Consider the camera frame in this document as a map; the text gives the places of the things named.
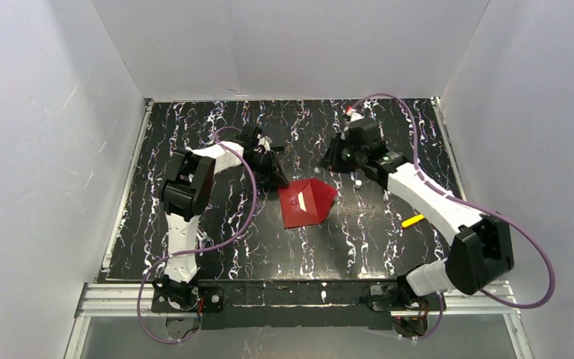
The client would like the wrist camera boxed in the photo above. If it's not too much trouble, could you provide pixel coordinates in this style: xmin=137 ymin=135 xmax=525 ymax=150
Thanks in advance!
xmin=254 ymin=134 xmax=273 ymax=153
xmin=343 ymin=105 xmax=364 ymax=131

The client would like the cream paper letter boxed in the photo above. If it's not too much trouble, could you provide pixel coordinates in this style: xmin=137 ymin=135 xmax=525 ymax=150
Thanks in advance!
xmin=297 ymin=192 xmax=307 ymax=212

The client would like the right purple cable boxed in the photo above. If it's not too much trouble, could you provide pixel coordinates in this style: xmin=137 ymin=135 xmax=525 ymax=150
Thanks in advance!
xmin=348 ymin=93 xmax=556 ymax=343

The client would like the red envelope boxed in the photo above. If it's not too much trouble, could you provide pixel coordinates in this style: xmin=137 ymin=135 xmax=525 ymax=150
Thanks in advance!
xmin=278 ymin=178 xmax=338 ymax=229

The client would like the aluminium rail frame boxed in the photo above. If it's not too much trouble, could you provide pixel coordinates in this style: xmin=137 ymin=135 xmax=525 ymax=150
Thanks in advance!
xmin=65 ymin=283 xmax=531 ymax=358

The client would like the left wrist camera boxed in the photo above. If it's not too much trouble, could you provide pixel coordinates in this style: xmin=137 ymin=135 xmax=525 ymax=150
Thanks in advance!
xmin=254 ymin=134 xmax=273 ymax=153

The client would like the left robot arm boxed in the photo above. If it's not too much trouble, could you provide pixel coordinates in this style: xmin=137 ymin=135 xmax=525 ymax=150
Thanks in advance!
xmin=152 ymin=125 xmax=290 ymax=310

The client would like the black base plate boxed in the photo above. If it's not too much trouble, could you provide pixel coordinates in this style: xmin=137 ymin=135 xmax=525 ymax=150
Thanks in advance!
xmin=150 ymin=280 xmax=444 ymax=337

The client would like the black rectangular block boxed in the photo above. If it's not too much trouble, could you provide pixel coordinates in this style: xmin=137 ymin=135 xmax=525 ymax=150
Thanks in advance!
xmin=270 ymin=144 xmax=286 ymax=153

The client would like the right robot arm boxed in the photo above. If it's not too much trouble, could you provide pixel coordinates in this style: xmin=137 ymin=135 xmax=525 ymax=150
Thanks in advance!
xmin=319 ymin=114 xmax=514 ymax=299

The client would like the yellow handled screwdriver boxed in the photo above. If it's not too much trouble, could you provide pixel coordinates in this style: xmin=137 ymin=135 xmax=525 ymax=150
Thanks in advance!
xmin=401 ymin=214 xmax=425 ymax=229

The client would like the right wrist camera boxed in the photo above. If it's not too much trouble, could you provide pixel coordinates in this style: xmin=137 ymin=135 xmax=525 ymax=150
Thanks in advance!
xmin=343 ymin=105 xmax=364 ymax=131

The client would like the silver wrench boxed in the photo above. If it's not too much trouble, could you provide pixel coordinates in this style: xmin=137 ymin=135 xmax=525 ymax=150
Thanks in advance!
xmin=197 ymin=237 xmax=215 ymax=249

